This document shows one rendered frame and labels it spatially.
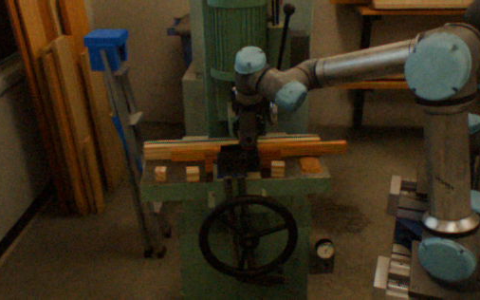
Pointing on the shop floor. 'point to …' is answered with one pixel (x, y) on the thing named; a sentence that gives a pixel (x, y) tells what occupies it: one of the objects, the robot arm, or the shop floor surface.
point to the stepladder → (126, 124)
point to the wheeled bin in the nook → (182, 41)
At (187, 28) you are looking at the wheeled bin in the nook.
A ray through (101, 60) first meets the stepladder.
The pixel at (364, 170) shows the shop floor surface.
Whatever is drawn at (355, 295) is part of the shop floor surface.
